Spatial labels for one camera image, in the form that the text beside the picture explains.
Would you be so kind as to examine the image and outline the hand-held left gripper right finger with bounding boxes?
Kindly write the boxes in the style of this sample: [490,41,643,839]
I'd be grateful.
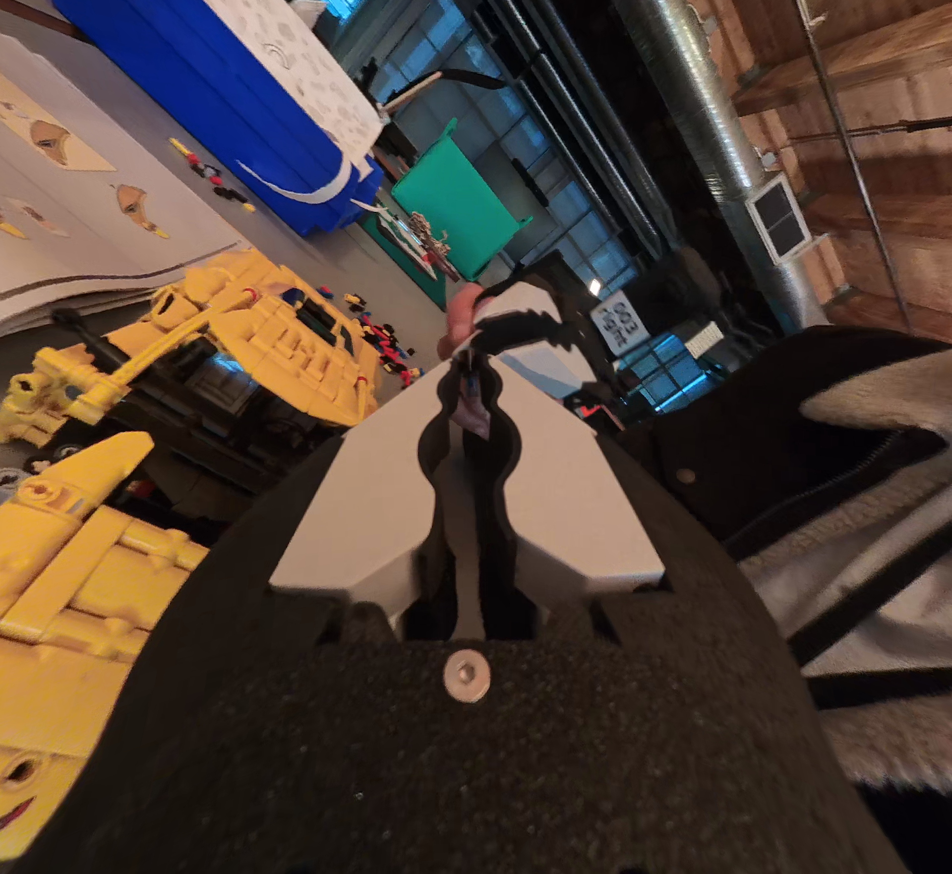
[476,355,665,640]

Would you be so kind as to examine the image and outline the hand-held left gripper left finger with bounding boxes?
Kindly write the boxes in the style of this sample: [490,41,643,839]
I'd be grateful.
[270,359,464,640]

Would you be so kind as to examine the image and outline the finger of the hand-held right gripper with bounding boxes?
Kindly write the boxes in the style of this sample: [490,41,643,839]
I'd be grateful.
[491,338,597,400]
[469,282,564,350]

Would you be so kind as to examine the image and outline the large printed paper bag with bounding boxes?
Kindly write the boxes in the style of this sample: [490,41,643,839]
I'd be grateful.
[162,0,384,161]

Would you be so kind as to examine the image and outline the blue plastic bin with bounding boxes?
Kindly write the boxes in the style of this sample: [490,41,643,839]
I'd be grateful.
[52,0,385,237]

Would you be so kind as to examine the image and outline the person's right hand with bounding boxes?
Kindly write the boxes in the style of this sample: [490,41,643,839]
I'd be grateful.
[437,282,497,363]

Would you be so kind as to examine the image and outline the small wooden model kit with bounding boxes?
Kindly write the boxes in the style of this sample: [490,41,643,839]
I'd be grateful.
[379,208,462,283]

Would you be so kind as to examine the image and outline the teal green container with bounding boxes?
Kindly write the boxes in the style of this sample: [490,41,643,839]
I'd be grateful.
[390,119,534,281]

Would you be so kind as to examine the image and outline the dark green mat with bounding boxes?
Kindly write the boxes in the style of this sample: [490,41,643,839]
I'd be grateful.
[360,204,447,310]

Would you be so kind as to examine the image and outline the cluster of red blue pieces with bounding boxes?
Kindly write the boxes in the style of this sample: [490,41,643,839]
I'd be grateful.
[316,286,425,387]

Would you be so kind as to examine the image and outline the white vent grille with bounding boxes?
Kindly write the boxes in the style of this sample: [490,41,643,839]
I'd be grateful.
[746,175,813,265]

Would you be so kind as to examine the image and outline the yellow toy car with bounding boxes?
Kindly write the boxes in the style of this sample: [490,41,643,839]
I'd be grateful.
[0,249,380,860]

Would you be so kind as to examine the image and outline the person's fleece-lined jacket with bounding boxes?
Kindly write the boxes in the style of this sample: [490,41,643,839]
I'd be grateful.
[617,327,952,874]

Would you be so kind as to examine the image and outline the silver ribbed ducts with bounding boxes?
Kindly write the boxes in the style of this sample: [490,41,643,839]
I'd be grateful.
[610,0,812,332]

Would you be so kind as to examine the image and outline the cluster of small mixed pins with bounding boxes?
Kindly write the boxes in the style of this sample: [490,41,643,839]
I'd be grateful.
[170,137,256,213]

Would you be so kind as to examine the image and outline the instruction booklet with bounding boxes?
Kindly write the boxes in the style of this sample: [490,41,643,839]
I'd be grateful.
[0,33,254,335]

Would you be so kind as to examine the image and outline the paned glass wall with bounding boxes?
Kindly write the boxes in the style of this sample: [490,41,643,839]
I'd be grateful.
[372,0,715,414]

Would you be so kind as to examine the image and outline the black lanyard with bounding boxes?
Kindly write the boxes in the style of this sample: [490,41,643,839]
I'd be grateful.
[788,532,952,711]

